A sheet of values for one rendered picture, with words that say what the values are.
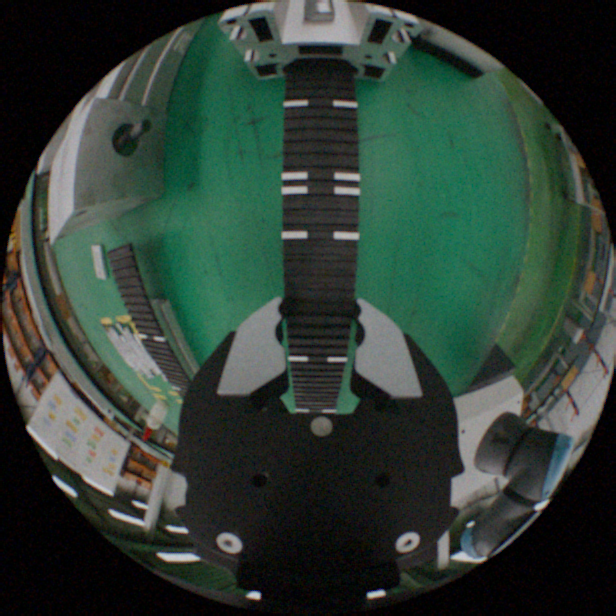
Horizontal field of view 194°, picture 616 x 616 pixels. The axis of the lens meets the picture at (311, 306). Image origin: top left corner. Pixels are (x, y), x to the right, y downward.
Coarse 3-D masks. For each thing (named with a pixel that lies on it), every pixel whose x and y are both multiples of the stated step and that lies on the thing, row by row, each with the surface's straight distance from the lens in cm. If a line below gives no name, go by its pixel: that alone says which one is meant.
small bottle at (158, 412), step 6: (156, 402) 55; (162, 402) 54; (156, 408) 53; (162, 408) 53; (168, 408) 55; (150, 414) 54; (156, 414) 53; (162, 414) 53; (150, 420) 53; (156, 420) 53; (162, 420) 54; (150, 426) 53; (156, 426) 53; (150, 432) 53; (144, 438) 54
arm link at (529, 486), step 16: (544, 432) 47; (560, 432) 47; (528, 448) 45; (544, 448) 44; (560, 448) 43; (512, 464) 46; (528, 464) 44; (544, 464) 43; (560, 464) 42; (512, 480) 46; (528, 480) 43; (544, 480) 43; (512, 496) 44; (528, 496) 44; (544, 496) 45
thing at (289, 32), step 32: (288, 0) 23; (320, 0) 21; (224, 32) 15; (256, 32) 16; (288, 32) 17; (320, 32) 17; (352, 32) 17; (384, 32) 16; (416, 32) 15; (256, 64) 18; (352, 64) 18; (384, 64) 17
